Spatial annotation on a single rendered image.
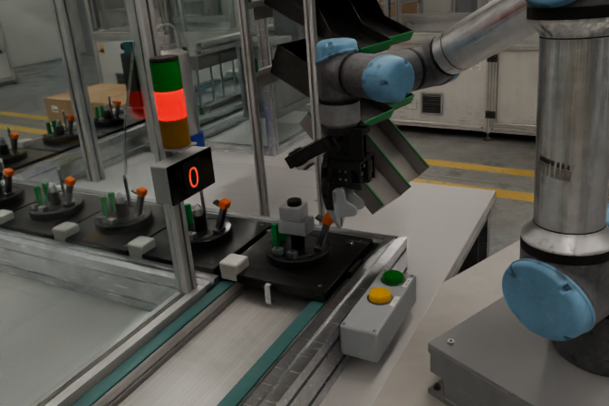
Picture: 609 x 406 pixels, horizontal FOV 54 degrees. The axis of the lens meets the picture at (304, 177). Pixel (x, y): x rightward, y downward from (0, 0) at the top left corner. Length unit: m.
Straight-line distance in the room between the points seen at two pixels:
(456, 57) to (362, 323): 0.47
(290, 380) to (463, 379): 0.27
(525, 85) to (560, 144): 4.36
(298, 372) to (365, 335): 0.15
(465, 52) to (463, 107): 4.30
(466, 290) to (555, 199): 0.60
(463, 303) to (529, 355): 0.32
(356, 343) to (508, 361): 0.25
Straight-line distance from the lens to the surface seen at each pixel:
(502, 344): 1.02
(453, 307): 1.28
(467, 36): 0.99
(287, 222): 1.21
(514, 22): 0.94
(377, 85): 0.96
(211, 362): 1.08
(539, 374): 0.98
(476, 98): 5.24
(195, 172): 1.08
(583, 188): 0.78
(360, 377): 1.10
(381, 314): 1.07
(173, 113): 1.04
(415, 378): 1.10
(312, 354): 0.99
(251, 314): 1.18
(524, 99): 5.14
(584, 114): 0.75
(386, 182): 1.47
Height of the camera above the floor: 1.55
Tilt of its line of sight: 20 degrees down
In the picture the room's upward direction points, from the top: 5 degrees counter-clockwise
